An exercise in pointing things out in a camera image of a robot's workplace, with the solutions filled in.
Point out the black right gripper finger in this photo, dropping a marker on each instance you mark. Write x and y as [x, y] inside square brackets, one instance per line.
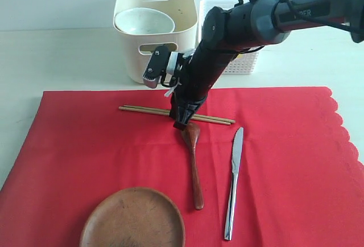
[174, 113]
[184, 114]

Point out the brown wooden plate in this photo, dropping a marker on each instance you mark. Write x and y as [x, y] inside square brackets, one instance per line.
[136, 216]

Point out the cream plastic bin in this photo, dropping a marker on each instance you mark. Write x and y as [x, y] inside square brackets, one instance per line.
[137, 49]

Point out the red table cloth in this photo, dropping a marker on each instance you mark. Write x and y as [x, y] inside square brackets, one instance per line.
[300, 182]

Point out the white perforated plastic basket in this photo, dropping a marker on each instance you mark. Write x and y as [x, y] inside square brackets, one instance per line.
[244, 63]

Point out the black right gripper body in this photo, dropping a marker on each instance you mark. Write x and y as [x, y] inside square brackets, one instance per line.
[192, 88]

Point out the brown wooden spoon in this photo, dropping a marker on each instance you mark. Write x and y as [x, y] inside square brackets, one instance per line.
[190, 136]

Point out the silver table knife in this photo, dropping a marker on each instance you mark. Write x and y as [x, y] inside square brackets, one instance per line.
[235, 164]

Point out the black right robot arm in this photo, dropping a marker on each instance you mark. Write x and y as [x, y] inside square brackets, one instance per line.
[248, 27]

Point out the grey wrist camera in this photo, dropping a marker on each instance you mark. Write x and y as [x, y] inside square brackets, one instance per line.
[161, 68]

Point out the pale green ceramic bowl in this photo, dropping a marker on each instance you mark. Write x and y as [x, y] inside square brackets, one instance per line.
[144, 21]

